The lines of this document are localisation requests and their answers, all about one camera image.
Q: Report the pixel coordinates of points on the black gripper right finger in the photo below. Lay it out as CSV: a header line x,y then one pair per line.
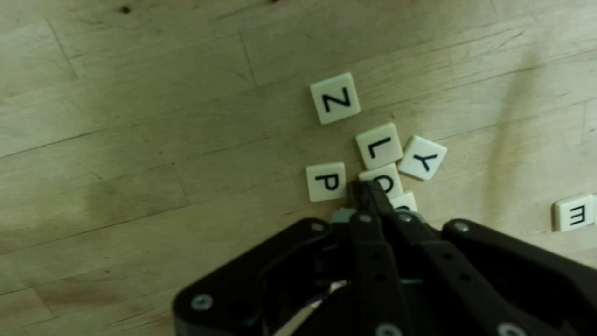
x,y
486,283

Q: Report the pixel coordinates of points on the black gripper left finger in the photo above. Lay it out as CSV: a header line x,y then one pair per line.
x,y
346,270

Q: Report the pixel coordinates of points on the letter tile P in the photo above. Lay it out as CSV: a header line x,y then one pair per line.
x,y
326,182

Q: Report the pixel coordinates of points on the letter tile O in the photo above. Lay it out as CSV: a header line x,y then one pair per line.
x,y
388,178

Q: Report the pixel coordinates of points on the letter tile Y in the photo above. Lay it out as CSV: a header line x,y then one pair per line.
x,y
423,158

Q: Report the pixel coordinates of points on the letter tile L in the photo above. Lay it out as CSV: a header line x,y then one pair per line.
x,y
380,147

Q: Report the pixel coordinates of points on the letter tile E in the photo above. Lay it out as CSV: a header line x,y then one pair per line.
x,y
574,214

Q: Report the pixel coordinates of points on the letter tile Z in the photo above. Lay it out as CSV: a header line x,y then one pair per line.
x,y
335,98

